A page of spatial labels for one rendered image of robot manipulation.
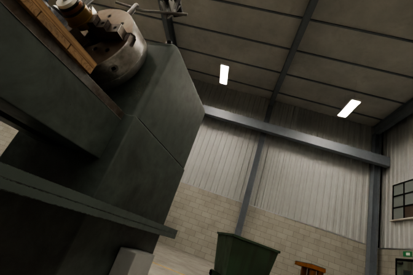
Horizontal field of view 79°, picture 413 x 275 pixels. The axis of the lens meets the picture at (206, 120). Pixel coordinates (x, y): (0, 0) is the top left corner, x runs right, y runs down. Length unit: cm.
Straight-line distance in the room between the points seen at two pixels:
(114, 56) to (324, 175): 1151
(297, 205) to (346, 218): 191
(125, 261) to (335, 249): 1088
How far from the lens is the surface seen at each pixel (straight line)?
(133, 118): 94
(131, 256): 109
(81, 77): 81
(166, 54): 109
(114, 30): 97
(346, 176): 1252
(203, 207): 1084
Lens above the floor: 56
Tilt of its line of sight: 24 degrees up
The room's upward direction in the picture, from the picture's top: 20 degrees clockwise
